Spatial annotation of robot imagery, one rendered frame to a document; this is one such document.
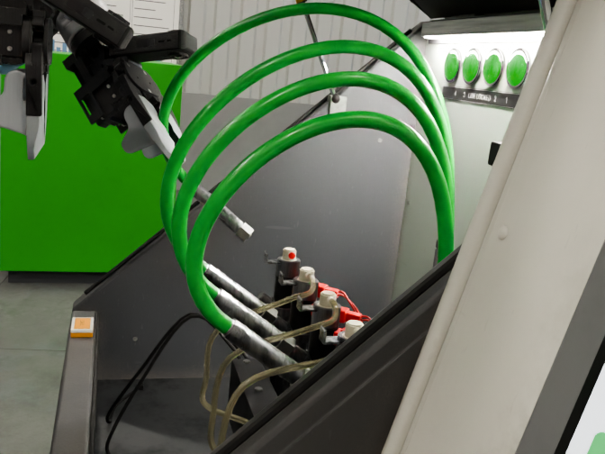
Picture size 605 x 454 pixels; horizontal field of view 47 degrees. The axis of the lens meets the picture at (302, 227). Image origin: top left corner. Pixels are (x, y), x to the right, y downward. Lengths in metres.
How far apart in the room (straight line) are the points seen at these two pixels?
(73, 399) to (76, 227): 3.32
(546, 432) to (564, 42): 0.25
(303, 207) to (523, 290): 0.76
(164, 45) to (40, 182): 3.23
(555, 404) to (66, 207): 3.87
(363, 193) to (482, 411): 0.78
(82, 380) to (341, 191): 0.52
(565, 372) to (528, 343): 0.04
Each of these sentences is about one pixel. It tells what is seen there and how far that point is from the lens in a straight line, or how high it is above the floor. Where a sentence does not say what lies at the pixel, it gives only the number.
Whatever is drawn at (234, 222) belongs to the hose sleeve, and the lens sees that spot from 0.92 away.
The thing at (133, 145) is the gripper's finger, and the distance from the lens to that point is 0.92.
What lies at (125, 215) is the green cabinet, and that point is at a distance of 4.17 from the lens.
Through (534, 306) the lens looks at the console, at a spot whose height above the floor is 1.24.
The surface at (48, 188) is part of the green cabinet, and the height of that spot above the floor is 0.56.
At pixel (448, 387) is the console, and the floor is 1.16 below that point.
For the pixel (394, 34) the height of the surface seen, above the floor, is 1.40.
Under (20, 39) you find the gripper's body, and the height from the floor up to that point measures 1.35.
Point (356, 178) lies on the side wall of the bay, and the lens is 1.18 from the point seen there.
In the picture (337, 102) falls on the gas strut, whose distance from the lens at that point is 1.14.
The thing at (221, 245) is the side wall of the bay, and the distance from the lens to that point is 1.15.
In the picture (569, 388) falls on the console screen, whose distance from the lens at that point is 0.38.
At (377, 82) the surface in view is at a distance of 0.66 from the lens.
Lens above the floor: 1.35
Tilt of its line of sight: 13 degrees down
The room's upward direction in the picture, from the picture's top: 6 degrees clockwise
